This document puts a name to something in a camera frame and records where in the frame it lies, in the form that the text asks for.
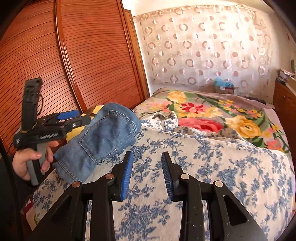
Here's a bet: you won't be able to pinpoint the wooden room door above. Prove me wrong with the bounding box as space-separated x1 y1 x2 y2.
122 9 153 100

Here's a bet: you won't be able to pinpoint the circle-patterned sheer curtain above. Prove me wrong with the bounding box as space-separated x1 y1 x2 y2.
132 4 273 88

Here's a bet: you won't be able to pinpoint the white blue-flowered bed sheet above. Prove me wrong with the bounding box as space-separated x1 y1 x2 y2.
32 111 295 241

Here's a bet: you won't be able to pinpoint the black flat device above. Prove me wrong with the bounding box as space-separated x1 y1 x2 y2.
246 95 267 104

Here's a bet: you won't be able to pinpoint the colourful flower blanket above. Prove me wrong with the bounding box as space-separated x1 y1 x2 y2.
134 87 291 154

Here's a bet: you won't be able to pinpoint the stack of papers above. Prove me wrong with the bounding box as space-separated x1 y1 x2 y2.
276 68 296 82

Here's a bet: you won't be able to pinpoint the long wooden cabinet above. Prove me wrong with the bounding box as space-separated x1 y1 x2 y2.
272 79 296 149

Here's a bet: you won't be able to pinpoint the person's left hand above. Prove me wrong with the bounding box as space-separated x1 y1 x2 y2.
12 140 60 181

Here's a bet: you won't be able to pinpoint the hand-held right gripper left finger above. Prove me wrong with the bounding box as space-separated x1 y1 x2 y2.
30 151 134 241

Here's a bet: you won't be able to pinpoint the yellow plush toy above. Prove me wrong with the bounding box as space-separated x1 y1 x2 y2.
65 105 105 142

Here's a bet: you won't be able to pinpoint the blue denim pants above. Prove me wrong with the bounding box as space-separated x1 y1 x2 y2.
53 102 142 184

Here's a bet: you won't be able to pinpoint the blue bag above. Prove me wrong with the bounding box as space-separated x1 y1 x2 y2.
213 77 234 88

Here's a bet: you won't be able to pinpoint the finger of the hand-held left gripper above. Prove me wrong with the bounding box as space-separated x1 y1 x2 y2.
46 110 79 122
60 115 92 134

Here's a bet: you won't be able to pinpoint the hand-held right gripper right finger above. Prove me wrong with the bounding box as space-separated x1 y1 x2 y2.
161 151 269 241

